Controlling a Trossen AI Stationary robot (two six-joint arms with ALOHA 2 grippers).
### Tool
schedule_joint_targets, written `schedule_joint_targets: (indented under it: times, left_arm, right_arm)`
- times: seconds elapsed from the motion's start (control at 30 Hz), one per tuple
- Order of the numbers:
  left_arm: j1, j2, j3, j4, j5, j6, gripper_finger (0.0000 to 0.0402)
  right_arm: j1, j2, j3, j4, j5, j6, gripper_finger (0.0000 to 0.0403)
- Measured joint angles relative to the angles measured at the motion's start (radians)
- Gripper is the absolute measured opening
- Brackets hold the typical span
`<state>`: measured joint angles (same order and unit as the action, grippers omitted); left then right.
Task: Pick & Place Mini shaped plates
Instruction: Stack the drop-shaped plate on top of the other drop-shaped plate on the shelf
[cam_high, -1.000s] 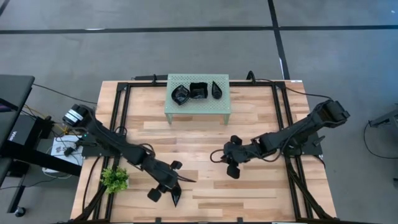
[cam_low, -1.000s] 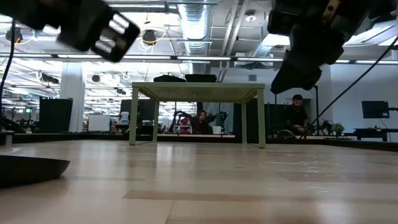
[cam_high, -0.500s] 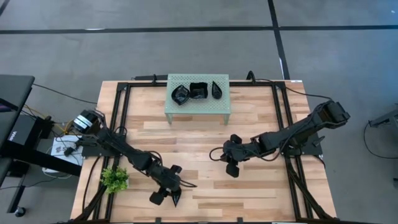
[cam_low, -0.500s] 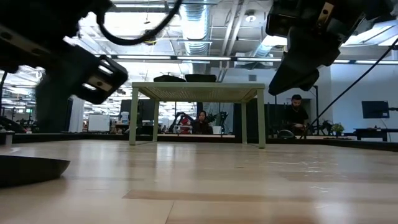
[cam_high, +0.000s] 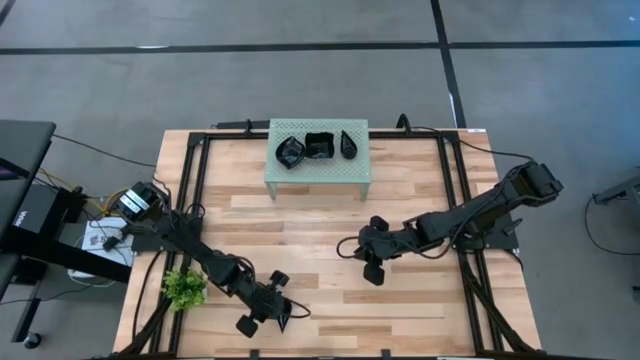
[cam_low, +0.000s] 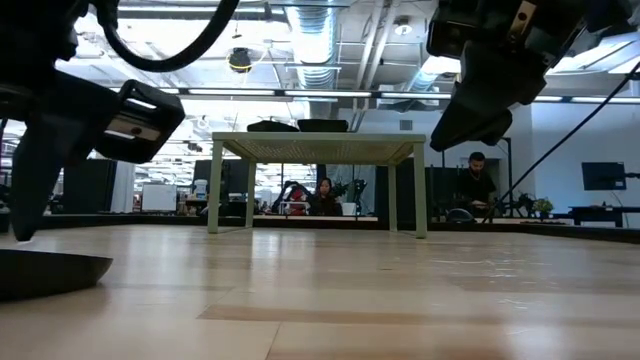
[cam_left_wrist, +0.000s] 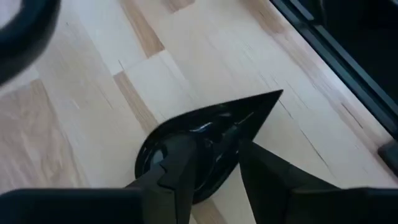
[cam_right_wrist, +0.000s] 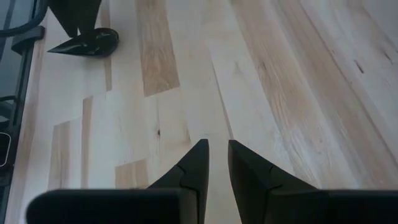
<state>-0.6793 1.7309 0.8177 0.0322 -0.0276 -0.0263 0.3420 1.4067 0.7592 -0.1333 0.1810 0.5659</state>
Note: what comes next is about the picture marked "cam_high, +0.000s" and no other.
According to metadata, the artificial green plant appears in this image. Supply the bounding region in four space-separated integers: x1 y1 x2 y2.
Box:
160 267 209 313

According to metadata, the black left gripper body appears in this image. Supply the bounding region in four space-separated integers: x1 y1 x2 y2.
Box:
247 282 294 325

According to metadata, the black floor cable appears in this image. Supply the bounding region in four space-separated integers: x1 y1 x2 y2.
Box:
52 133 157 169

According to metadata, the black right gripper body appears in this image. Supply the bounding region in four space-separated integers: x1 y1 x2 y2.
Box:
353 224 421 262

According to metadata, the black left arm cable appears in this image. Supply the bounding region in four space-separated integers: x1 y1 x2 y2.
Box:
285 298 312 320

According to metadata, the light green perforated shelf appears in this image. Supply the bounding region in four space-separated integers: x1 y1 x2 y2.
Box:
263 118 373 202

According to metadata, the black leaf-shaped mini plate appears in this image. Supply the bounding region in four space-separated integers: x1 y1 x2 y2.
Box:
274 135 307 171

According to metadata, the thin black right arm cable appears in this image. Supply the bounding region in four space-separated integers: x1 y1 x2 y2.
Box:
399 113 537 165

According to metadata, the black aluminium table frame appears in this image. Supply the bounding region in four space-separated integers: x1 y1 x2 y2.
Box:
113 127 547 360

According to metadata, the black computer box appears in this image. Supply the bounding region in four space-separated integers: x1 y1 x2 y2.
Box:
9 183 86 236

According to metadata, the black equipment cart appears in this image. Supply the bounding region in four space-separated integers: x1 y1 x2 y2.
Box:
0 119 134 351

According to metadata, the white box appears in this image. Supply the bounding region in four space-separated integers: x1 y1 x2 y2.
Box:
82 216 135 252

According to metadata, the black square mini plate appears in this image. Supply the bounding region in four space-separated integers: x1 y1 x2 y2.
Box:
304 131 337 161

